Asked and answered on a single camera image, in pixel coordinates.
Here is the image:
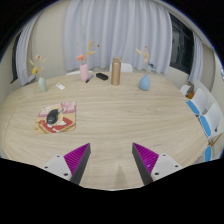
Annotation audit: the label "wide white curtain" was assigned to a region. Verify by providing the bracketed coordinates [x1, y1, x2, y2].
[63, 0, 173, 75]

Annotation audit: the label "black computer mouse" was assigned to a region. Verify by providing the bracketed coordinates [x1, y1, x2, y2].
[45, 108, 60, 126]

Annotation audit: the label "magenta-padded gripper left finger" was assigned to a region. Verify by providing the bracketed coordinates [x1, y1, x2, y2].
[42, 142, 92, 186]

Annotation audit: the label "white and blue chairs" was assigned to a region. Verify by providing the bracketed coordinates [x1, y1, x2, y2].
[179, 79, 224, 163]

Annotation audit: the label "copper drink bottle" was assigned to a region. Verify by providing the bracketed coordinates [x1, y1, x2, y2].
[110, 56, 122, 86]

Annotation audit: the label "dark window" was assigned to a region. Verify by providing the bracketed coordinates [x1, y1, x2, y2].
[10, 31, 22, 84]
[167, 12, 195, 75]

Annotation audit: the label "small white remote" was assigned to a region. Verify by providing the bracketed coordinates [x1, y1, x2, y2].
[55, 82, 67, 91]

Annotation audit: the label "pink vase with orange flowers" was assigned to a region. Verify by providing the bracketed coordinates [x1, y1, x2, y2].
[75, 39, 101, 83]

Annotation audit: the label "blue vase with dried flowers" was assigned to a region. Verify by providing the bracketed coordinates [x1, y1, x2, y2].
[135, 45, 158, 92]

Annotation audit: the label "narrow white curtain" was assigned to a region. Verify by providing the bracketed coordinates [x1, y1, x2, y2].
[189, 31, 205, 83]
[15, 14, 41, 87]

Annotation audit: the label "cat print mouse pad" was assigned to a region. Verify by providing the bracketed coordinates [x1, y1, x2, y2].
[33, 101, 77, 135]

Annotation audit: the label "green vase with yellow flowers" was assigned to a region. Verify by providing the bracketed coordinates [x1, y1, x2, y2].
[28, 54, 48, 93]

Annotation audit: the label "black case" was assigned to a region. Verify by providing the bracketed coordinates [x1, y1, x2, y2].
[95, 72, 110, 81]

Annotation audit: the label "white chair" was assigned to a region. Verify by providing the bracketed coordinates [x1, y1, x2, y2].
[109, 62, 134, 74]
[65, 69, 94, 77]

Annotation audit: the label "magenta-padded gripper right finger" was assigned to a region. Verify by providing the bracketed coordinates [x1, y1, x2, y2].
[131, 142, 184, 186]

